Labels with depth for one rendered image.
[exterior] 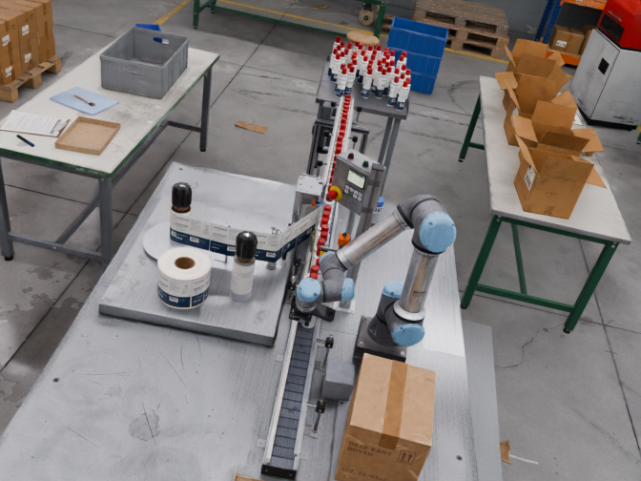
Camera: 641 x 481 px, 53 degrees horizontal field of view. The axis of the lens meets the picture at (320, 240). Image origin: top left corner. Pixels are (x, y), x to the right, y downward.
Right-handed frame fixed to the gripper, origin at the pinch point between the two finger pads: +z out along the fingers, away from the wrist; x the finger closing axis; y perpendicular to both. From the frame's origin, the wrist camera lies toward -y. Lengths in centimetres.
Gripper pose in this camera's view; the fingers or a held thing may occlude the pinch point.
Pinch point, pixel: (307, 321)
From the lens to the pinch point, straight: 247.6
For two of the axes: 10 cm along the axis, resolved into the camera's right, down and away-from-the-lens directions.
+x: -1.7, 8.9, -4.2
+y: -9.8, -1.9, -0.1
